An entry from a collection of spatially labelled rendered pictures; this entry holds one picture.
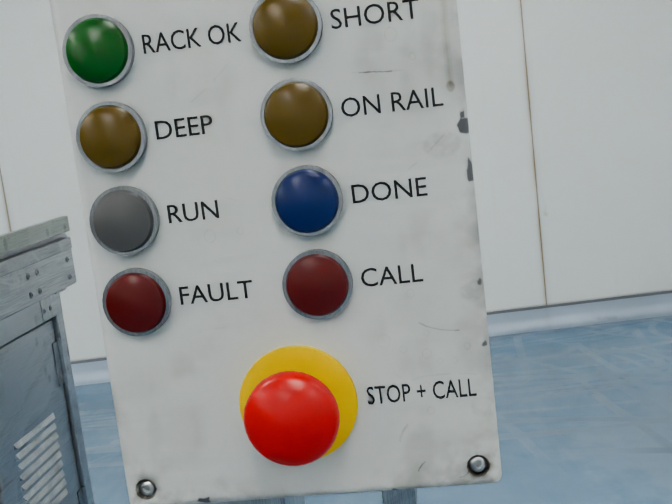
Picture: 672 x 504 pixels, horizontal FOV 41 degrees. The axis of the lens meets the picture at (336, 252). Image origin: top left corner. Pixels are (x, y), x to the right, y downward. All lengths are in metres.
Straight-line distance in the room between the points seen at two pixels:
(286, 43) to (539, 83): 3.81
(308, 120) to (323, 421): 0.12
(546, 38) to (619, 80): 0.38
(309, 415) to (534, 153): 3.82
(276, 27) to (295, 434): 0.17
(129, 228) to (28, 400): 1.51
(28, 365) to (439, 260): 1.56
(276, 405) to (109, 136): 0.13
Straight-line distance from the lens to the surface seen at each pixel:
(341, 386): 0.40
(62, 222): 1.97
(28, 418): 1.89
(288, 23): 0.38
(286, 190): 0.38
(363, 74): 0.38
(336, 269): 0.38
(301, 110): 0.38
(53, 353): 2.01
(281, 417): 0.38
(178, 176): 0.40
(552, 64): 4.19
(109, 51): 0.40
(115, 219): 0.40
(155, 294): 0.40
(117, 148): 0.39
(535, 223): 4.19
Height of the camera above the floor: 1.06
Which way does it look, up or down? 8 degrees down
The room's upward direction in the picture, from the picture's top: 7 degrees counter-clockwise
